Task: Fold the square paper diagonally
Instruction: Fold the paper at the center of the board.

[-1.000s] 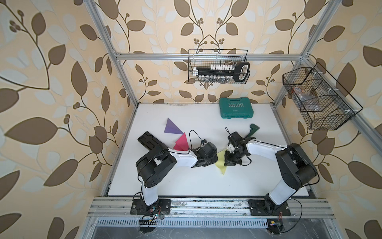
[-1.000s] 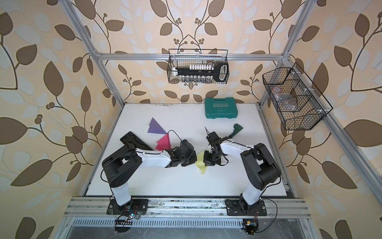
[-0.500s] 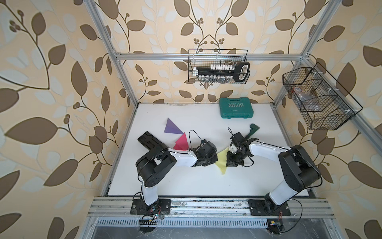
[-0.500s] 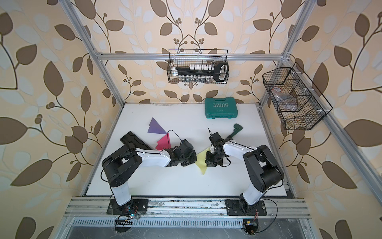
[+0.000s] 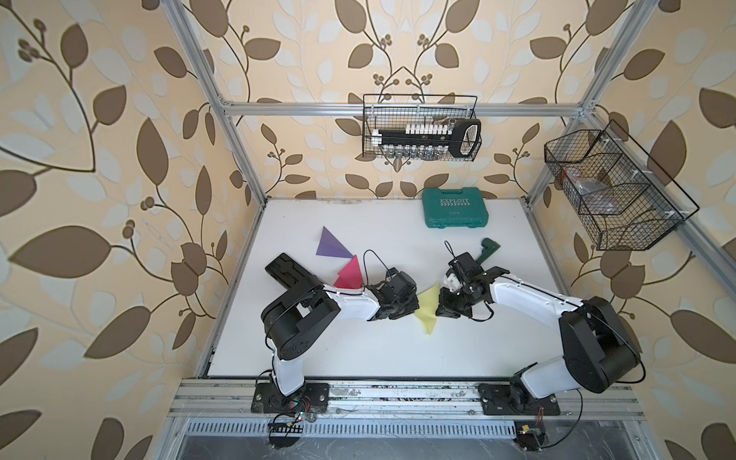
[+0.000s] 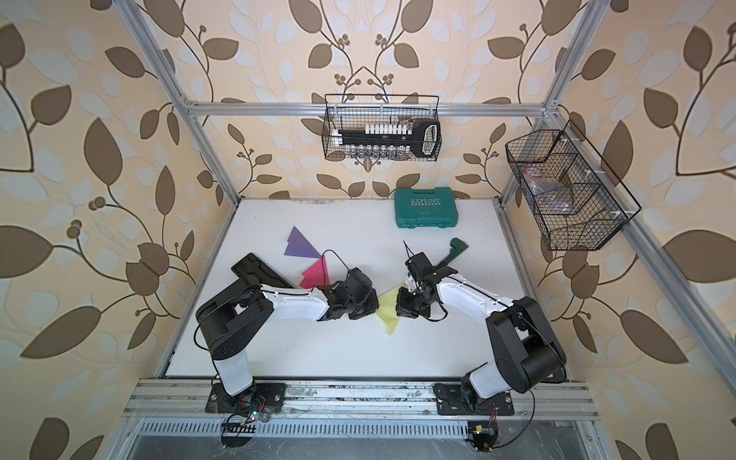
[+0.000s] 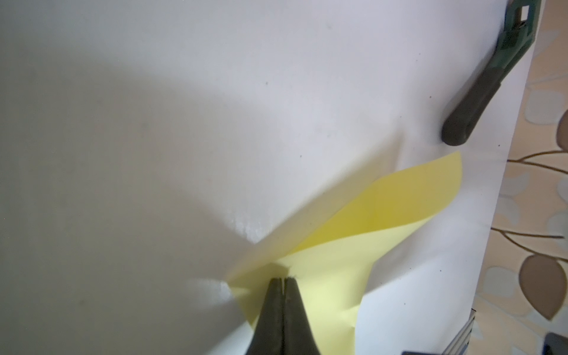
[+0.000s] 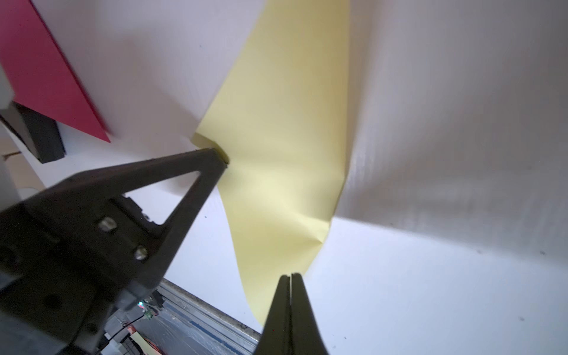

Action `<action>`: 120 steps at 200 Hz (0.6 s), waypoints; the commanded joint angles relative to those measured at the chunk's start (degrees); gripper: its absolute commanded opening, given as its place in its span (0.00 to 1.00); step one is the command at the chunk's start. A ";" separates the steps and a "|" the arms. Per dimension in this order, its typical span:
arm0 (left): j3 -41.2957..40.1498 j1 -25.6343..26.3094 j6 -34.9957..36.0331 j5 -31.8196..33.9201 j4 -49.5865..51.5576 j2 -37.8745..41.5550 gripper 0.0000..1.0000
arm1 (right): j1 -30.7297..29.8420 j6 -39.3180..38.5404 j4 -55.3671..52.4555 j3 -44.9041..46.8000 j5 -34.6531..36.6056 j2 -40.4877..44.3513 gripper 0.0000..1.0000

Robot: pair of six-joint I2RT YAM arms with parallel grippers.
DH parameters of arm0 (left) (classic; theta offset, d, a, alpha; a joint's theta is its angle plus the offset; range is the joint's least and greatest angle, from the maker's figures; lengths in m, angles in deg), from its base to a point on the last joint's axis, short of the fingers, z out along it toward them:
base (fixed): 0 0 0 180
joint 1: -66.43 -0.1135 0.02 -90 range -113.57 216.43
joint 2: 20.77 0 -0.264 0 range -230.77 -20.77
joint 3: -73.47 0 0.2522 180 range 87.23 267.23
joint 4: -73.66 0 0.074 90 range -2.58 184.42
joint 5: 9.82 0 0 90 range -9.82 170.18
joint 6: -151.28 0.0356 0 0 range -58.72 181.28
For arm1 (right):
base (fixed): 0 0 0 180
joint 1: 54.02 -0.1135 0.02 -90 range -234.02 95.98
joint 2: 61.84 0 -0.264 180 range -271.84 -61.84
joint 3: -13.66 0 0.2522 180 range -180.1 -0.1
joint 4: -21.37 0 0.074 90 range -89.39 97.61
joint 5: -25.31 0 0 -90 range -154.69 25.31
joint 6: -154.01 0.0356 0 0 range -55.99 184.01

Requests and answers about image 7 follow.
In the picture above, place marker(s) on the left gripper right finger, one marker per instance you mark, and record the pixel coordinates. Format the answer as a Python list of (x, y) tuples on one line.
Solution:
[(297, 333)]

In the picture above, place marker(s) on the green black pipe wrench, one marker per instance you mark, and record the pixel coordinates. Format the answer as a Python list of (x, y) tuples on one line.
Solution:
[(518, 35)]

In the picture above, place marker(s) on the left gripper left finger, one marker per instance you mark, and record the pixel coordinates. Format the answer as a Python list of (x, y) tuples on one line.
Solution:
[(268, 336)]

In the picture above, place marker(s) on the yellow square paper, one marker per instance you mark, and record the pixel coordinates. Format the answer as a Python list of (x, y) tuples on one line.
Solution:
[(333, 264)]

